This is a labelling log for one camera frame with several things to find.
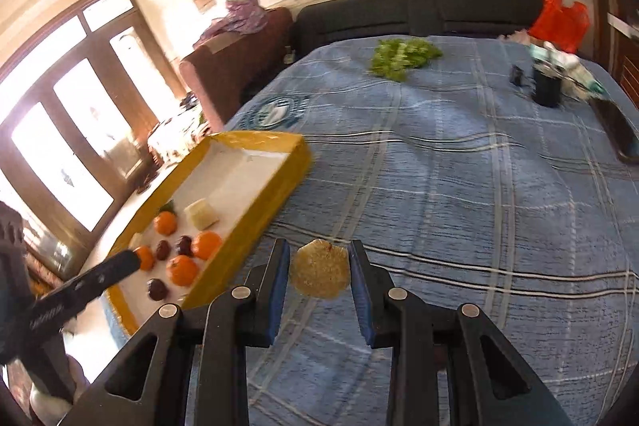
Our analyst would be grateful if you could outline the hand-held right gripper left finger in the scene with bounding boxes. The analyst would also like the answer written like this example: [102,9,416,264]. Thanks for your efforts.
[60,238,291,426]

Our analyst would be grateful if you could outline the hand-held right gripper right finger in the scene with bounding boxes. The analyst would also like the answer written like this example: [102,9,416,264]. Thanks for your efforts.
[348,239,575,426]

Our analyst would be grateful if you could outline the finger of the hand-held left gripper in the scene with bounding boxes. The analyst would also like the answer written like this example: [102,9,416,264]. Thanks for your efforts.
[59,250,143,308]

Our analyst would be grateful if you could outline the small orange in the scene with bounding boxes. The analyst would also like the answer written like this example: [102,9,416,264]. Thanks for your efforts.
[132,245,155,271]

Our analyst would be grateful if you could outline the small yellowish peeled chunk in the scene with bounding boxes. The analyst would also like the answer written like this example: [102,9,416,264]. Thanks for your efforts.
[290,238,350,299]

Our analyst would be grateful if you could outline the orange with green leaves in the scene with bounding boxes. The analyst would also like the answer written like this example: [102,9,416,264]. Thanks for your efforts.
[152,200,179,236]

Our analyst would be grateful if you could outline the large orange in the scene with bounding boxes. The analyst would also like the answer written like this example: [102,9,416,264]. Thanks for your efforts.
[166,255,199,287]

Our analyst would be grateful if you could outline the large white peeled chunk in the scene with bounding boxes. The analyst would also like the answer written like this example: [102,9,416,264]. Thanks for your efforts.
[184,199,220,230]

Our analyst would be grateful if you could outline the yellow cardboard box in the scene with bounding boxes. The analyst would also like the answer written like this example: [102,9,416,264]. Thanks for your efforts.
[107,131,313,337]

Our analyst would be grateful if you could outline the person's left hand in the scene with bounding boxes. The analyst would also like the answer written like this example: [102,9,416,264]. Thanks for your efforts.
[29,353,91,424]

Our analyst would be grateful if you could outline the blue plaid bed sheet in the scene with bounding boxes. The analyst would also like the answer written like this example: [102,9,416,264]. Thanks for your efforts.
[107,36,639,426]

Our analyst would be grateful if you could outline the wooden glass door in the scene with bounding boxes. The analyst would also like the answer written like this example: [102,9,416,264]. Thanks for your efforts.
[0,0,191,267]

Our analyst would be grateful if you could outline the brown armchair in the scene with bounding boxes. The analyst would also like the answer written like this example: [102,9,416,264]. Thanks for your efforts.
[180,7,295,132]

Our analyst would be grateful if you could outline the green leafy lettuce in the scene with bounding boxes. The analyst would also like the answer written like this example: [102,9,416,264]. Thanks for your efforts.
[368,36,444,82]

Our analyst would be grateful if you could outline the purple cloth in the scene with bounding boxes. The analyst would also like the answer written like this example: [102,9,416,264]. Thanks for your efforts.
[194,0,268,45]

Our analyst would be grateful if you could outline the black cup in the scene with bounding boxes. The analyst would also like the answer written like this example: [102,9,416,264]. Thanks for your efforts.
[533,61,564,108]

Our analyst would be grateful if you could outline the black smartphone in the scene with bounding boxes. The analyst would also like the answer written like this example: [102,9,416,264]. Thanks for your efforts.
[591,98,639,164]

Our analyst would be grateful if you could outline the red plastic bag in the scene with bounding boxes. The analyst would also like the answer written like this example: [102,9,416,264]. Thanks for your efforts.
[529,0,590,55]

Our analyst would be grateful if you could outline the brown wooden cabinet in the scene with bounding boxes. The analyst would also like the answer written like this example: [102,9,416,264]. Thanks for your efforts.
[581,0,639,102]

